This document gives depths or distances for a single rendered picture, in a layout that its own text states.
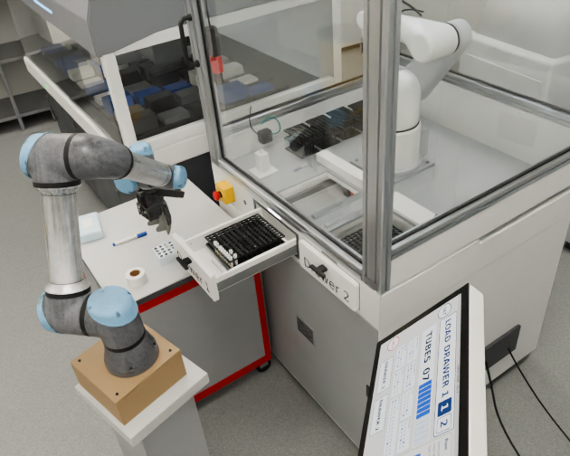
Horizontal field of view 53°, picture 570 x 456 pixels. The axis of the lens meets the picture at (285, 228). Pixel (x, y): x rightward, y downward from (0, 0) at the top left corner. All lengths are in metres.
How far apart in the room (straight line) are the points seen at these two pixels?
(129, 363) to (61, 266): 0.32
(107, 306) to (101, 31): 1.21
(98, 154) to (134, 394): 0.65
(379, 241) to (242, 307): 0.94
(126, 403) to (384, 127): 0.99
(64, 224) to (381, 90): 0.85
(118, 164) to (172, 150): 1.18
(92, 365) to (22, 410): 1.23
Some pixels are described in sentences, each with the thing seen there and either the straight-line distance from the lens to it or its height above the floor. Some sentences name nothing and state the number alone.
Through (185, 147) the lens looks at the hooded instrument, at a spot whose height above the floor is 0.87.
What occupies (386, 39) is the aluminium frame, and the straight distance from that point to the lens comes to 1.28.
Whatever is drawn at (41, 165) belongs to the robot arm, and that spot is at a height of 1.43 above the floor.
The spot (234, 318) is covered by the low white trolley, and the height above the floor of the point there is 0.43.
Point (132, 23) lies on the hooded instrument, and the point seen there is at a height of 1.46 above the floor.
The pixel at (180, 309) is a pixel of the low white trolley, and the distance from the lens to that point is 2.18.
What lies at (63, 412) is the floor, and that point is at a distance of 2.84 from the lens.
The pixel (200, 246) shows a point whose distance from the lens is 2.06.
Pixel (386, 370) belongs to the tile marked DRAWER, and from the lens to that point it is 1.39.
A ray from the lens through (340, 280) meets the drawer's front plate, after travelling 1.76.
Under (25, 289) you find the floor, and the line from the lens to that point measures 3.58.
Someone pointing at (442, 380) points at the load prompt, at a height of 1.15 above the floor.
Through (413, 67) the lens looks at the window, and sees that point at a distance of 1.38.
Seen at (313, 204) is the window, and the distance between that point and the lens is 1.78.
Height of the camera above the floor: 2.08
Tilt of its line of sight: 36 degrees down
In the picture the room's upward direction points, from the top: 5 degrees counter-clockwise
